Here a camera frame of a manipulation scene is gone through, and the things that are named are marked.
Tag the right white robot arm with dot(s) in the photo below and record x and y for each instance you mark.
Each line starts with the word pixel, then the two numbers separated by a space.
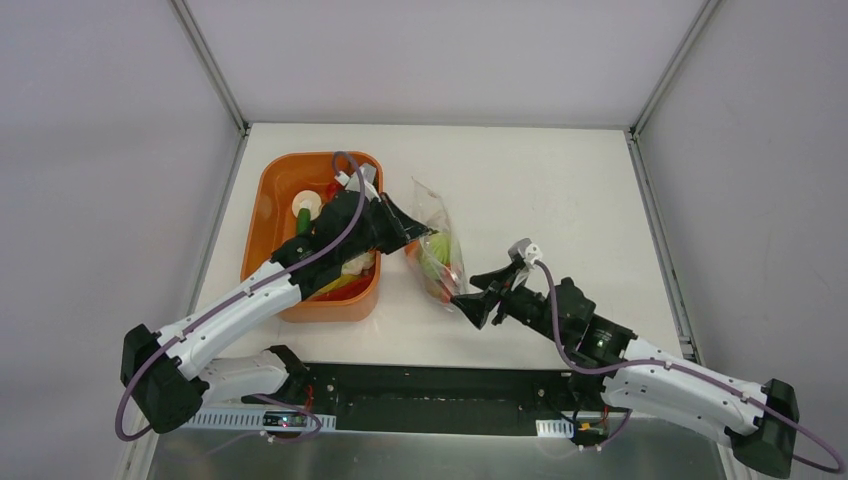
pixel 616 367

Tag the clear dotted zip bag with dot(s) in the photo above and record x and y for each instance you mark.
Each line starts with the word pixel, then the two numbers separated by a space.
pixel 430 209

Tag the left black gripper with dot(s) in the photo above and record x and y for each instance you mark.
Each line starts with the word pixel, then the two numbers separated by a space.
pixel 378 221

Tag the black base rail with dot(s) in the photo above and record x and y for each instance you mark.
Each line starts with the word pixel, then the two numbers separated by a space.
pixel 440 400

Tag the white mushroom slice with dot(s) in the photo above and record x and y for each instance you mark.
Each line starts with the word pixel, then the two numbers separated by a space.
pixel 307 200

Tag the green chili pepper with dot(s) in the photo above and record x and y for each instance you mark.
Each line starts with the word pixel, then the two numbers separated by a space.
pixel 303 221

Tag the orange fruit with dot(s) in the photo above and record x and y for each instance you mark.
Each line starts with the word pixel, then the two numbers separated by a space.
pixel 412 251

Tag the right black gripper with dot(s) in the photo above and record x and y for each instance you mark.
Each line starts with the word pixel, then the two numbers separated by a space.
pixel 500 295

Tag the yellow pepper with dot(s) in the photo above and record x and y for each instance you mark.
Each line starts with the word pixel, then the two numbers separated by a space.
pixel 342 281

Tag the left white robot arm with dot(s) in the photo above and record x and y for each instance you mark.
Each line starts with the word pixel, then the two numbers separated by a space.
pixel 172 373

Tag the red chili pepper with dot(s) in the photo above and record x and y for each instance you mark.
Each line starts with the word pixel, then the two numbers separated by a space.
pixel 451 275

